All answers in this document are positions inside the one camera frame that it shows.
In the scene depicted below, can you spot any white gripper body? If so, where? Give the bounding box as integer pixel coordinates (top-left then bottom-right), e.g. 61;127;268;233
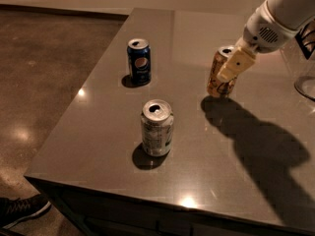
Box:
236;0;298;53

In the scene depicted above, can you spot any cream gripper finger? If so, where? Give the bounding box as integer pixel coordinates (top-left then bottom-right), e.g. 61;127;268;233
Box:
217;46;256;83

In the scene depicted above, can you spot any orange soda can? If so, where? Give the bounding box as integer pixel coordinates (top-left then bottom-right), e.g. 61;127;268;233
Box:
206;45;238;98

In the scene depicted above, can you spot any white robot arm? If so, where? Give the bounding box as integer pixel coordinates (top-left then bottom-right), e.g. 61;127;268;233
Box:
218;0;315;83

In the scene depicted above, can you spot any blue Pepsi can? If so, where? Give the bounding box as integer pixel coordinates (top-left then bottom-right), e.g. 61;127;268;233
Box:
127;38;151;86

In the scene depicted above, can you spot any white green 7up can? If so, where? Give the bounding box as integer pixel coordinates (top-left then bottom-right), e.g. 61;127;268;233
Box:
141;99;174;157

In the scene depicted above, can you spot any dark table cabinet base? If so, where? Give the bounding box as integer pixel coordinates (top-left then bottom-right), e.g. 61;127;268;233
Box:
27;176;315;236

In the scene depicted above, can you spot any black sneaker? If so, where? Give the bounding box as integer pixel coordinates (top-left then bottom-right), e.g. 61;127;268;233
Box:
0;194;51;229

